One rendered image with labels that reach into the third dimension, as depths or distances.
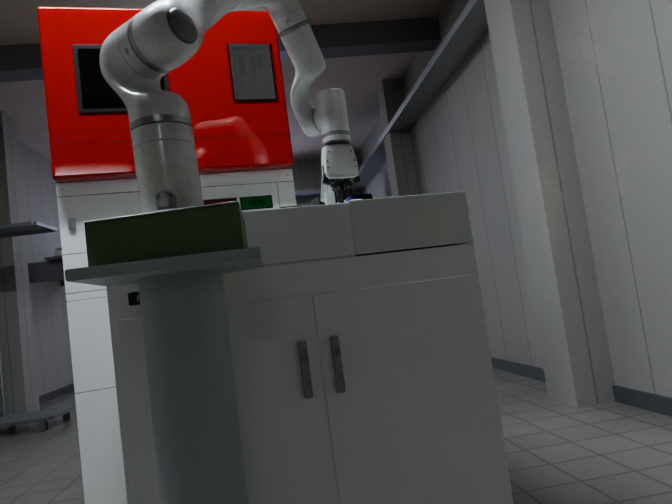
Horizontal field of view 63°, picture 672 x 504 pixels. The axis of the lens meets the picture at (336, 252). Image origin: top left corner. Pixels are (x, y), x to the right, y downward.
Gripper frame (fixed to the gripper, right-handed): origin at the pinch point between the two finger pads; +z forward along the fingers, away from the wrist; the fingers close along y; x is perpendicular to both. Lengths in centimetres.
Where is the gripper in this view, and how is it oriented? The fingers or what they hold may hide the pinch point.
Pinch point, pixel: (343, 196)
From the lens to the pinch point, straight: 159.7
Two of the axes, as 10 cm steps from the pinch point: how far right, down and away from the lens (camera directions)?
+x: 2.7, -1.2, -9.6
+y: -9.5, 0.9, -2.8
